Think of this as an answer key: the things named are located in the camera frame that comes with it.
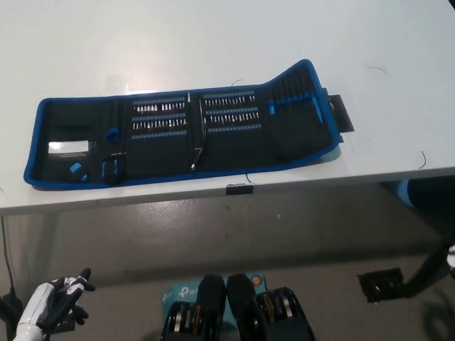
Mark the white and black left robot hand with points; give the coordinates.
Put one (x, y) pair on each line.
(42, 302)

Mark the silver screwdriver extension rod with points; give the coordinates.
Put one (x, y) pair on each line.
(196, 156)

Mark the small blue pick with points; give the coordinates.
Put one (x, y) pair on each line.
(84, 177)

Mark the black card with white label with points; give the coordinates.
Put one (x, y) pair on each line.
(67, 147)

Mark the blue and black chair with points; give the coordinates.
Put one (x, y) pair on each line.
(426, 195)

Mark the blue suction cup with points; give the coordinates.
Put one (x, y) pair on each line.
(113, 134)

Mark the blue spudger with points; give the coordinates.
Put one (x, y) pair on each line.
(318, 108)

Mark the black table leg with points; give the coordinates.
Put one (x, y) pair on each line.
(426, 270)

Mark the blue-trimmed black toolkit roll case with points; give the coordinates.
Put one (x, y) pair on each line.
(167, 156)

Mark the short black tape strip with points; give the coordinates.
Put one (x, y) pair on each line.
(239, 190)

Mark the black floor plate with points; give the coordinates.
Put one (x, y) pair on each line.
(381, 285)

